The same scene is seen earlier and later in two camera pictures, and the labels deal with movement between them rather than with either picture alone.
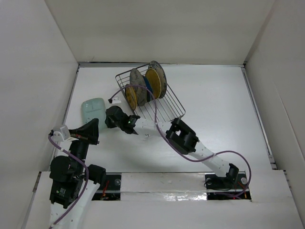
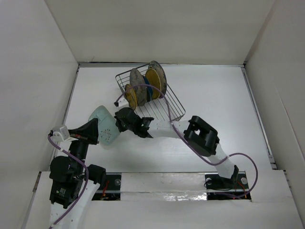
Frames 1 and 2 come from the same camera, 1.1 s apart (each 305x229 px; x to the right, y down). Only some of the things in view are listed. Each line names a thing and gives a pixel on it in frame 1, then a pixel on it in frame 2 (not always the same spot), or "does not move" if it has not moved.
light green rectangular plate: [92, 109] → [108, 130]
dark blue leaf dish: [149, 96] does not move
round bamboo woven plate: [154, 78] does not move
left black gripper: [88, 132] does not move
